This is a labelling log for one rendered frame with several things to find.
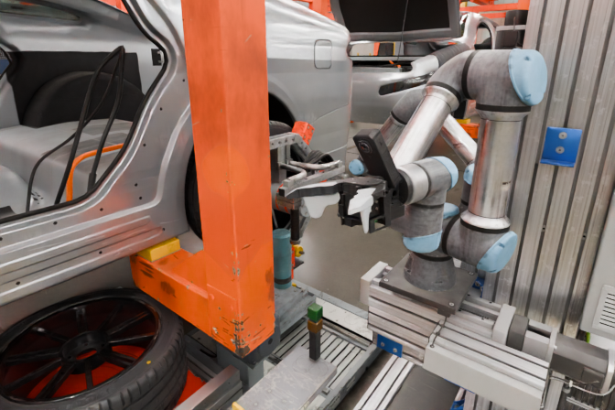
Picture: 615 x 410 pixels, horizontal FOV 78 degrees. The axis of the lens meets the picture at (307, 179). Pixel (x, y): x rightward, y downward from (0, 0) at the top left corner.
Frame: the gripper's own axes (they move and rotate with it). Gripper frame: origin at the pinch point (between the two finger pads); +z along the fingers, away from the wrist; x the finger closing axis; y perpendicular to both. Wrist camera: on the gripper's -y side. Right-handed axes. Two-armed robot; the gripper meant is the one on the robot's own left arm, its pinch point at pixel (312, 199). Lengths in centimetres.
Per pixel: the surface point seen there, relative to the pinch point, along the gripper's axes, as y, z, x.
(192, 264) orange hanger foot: 37, -6, 79
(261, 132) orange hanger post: -7, -22, 50
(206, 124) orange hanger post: -11, -8, 56
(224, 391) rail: 80, -7, 67
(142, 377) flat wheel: 64, 17, 72
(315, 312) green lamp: 52, -32, 45
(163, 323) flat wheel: 61, 3, 93
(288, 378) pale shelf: 73, -22, 49
